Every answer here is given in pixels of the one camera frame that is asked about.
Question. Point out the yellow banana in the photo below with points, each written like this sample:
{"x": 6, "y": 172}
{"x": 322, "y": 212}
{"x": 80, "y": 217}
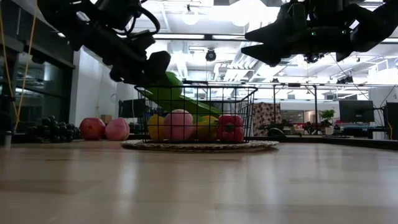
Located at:
{"x": 206, "y": 129}

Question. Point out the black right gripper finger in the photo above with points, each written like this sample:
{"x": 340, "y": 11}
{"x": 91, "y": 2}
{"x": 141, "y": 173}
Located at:
{"x": 286, "y": 25}
{"x": 273, "y": 54}

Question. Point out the pink peach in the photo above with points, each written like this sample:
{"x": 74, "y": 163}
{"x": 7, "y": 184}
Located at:
{"x": 117, "y": 129}
{"x": 178, "y": 124}

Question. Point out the small white bottle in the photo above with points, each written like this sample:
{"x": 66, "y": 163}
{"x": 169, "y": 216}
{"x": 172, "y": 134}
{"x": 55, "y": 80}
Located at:
{"x": 7, "y": 140}

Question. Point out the red apple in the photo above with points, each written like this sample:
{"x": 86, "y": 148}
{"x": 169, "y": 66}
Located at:
{"x": 92, "y": 129}

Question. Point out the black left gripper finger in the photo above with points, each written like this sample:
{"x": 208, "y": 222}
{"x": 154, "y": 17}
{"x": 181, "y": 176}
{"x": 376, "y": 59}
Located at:
{"x": 157, "y": 67}

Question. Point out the yellow bell pepper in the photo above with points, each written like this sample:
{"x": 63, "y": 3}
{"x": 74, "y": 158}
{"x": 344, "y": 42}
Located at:
{"x": 154, "y": 127}

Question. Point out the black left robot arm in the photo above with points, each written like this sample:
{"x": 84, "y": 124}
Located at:
{"x": 62, "y": 18}

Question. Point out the round woven mat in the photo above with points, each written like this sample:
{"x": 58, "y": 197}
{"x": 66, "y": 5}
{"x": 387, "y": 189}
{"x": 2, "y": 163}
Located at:
{"x": 199, "y": 147}

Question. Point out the black grapes bunch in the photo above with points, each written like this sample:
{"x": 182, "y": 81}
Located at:
{"x": 53, "y": 129}

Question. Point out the black metal stand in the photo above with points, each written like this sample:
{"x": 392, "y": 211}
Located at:
{"x": 316, "y": 105}

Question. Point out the black round ceiling spotlight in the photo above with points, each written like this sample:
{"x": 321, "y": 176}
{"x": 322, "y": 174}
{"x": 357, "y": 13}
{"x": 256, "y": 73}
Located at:
{"x": 211, "y": 55}

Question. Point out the cardboard box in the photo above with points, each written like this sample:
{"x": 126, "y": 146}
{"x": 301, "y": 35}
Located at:
{"x": 106, "y": 119}

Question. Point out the black ceiling spotlight cluster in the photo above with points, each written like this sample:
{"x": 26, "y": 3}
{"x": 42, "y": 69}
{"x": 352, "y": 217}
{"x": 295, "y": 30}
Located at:
{"x": 312, "y": 58}
{"x": 345, "y": 80}

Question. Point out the red bell pepper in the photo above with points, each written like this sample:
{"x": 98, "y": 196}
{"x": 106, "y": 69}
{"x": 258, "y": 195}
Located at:
{"x": 230, "y": 130}

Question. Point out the brown patterned cloth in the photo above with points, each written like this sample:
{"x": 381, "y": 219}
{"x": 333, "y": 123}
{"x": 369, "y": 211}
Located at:
{"x": 264, "y": 118}

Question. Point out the potted green plant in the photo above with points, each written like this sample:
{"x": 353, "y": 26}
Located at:
{"x": 327, "y": 115}

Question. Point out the long green leafy vegetable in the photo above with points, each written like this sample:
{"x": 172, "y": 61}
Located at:
{"x": 168, "y": 84}

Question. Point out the black monitor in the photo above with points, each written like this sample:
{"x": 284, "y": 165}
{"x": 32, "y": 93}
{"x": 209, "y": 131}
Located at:
{"x": 132, "y": 108}
{"x": 392, "y": 115}
{"x": 356, "y": 111}

